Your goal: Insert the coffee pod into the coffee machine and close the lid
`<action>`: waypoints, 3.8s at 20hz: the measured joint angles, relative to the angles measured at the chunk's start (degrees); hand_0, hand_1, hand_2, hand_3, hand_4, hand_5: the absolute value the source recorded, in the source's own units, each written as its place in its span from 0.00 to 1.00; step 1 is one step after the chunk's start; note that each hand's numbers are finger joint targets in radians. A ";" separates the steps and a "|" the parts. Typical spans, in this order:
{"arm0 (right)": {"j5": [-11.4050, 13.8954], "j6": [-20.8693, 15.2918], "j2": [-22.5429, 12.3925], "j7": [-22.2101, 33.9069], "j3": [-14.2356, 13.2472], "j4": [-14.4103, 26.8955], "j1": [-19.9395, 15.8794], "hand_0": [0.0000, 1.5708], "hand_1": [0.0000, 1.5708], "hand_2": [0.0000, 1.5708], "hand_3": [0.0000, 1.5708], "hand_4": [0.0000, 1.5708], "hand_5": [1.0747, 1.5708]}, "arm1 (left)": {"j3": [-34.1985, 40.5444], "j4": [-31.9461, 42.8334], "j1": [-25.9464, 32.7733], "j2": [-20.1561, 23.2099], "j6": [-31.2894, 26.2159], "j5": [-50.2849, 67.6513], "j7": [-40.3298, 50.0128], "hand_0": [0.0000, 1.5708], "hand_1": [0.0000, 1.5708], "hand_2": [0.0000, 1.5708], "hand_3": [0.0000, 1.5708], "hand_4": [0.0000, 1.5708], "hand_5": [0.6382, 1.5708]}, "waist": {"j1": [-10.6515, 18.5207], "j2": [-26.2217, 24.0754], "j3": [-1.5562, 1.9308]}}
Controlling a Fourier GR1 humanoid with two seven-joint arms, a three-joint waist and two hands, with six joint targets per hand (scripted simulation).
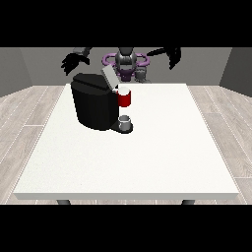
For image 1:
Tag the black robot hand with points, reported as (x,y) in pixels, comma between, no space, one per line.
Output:
(73,61)
(174,55)

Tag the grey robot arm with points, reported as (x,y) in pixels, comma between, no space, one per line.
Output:
(82,50)

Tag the small grey coffee pod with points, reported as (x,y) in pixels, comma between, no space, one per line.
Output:
(140,75)

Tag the pale grey machine lid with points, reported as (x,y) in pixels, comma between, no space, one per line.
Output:
(110,77)

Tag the black coffee machine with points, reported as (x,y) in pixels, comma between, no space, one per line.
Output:
(92,105)

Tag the red pod holder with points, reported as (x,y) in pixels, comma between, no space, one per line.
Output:
(124,99)

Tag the grey robot trunk purple rings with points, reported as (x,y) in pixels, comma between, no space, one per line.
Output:
(124,60)

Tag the small grey cup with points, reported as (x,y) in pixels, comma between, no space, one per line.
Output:
(124,123)

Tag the dark table leg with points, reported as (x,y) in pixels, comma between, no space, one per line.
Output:
(188,201)
(63,201)

